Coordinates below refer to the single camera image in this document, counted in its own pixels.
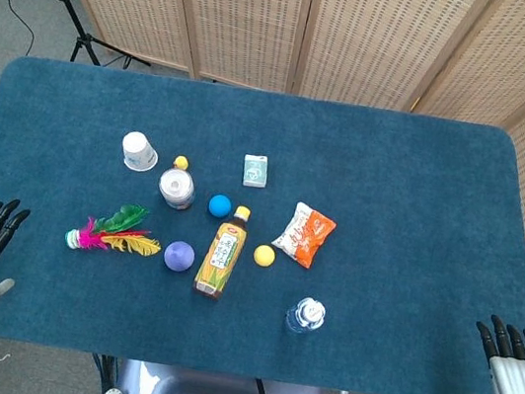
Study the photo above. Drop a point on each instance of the colourful feather shuttlecock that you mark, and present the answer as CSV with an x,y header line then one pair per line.
x,y
111,235

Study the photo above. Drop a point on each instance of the white paper cup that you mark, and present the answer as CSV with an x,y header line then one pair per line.
x,y
138,151

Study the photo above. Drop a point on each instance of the purple ball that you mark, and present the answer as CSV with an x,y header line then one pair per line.
x,y
178,256

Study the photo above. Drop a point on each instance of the clear water bottle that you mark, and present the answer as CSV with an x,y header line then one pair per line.
x,y
306,316

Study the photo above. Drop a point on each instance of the small yellow ball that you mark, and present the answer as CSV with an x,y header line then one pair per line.
x,y
181,162

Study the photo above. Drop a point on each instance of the yellow tea bottle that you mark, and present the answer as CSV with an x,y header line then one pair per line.
x,y
220,255

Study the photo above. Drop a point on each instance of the orange white snack bag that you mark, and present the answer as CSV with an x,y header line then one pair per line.
x,y
303,236

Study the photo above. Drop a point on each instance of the blue ball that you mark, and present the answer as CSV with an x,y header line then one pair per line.
x,y
219,205

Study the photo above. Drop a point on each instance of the small green white carton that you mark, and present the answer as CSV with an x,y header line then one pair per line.
x,y
255,171

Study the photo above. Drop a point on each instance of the blue table mat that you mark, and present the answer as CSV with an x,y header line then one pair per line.
x,y
265,182

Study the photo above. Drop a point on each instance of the woven folding screen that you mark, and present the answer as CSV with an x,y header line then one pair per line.
x,y
348,35

